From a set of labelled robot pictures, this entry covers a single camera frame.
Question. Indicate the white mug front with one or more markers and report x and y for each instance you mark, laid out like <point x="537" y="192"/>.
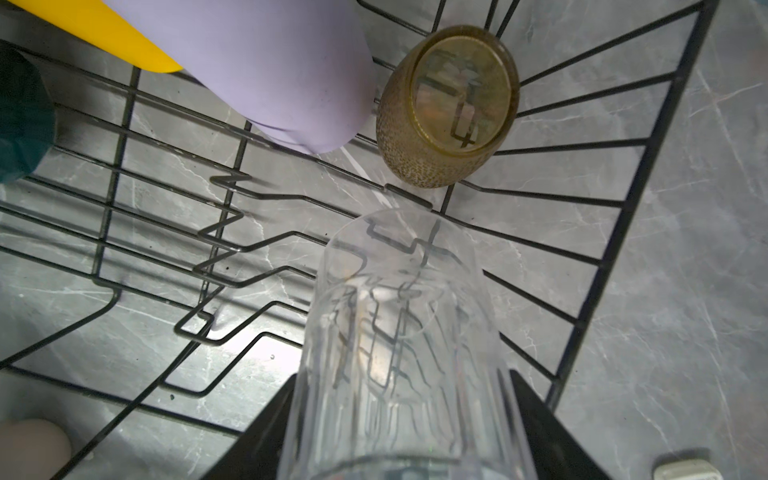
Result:
<point x="33" y="449"/>

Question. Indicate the olive glass cup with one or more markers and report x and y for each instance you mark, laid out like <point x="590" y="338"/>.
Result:
<point x="447" y="107"/>

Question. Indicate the clear glass cup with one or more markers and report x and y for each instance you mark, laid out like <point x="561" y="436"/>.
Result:
<point x="402" y="374"/>

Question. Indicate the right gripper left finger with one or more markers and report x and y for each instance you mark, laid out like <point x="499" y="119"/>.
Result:
<point x="256" y="453"/>

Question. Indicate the yellow mug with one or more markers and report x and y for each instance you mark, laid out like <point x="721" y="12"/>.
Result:
<point x="95" y="23"/>

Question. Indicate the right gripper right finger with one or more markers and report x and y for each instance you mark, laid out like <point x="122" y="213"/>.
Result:
<point x="555" y="453"/>

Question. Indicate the white remote control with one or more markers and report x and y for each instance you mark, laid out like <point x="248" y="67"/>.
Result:
<point x="689" y="469"/>

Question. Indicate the black wire dish rack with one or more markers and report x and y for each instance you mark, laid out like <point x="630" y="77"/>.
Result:
<point x="135" y="267"/>

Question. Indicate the green mug white inside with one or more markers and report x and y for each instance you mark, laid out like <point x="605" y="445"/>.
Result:
<point x="28" y="117"/>

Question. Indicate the lilac plastic cup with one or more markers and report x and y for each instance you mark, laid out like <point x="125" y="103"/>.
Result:
<point x="300" y="71"/>

